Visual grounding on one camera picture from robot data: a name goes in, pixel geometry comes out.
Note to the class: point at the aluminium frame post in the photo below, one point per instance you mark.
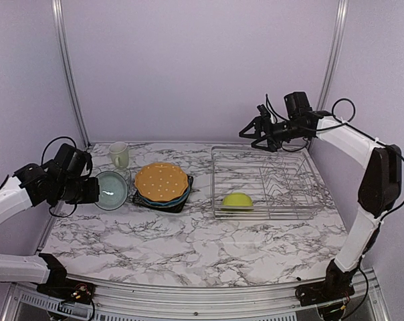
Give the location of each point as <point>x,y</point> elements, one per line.
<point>59,22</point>
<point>335,49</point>

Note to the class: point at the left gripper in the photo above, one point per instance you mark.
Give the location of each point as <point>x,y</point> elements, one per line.
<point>92,193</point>

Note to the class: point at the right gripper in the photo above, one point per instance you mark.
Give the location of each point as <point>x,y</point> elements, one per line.
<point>272,145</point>

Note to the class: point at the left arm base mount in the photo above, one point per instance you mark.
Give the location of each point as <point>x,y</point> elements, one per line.
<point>69,290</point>

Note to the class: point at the black floral square plate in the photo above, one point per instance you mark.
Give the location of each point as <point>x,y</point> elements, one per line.
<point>176,206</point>

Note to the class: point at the blue polka dot plate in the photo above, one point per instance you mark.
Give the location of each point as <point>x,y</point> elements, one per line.
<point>165,202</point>

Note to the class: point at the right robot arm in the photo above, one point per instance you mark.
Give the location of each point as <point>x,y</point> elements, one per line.
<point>380,186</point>

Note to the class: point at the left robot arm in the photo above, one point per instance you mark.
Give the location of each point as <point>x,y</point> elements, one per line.
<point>67,178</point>

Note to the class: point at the left aluminium frame post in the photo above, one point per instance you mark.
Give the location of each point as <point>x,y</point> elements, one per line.
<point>59,22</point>

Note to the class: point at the right aluminium frame post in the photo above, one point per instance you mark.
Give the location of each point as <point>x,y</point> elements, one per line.
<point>335,49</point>

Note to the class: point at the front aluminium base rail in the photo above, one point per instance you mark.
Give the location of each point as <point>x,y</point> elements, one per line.
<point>116,301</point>

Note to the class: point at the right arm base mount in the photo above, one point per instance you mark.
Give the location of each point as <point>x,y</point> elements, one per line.
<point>319,292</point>

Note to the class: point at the metal wire dish rack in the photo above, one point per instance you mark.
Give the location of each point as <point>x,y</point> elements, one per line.
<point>282,185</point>

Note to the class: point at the white patterned bowl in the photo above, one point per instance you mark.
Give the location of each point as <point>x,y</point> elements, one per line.
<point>113,190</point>

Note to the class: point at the orange polka dot plate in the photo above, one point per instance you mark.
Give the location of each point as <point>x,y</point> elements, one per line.
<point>161,182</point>

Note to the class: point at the lime green bowl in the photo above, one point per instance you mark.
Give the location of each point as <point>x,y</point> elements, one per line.
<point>237,202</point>

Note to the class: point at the pale green mug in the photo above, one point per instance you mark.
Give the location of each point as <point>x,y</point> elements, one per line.
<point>119,154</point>

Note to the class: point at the clear glass blue flower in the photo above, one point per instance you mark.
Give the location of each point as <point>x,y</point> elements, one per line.
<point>126,173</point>

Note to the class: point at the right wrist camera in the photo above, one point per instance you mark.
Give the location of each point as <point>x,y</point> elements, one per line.
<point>264,113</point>

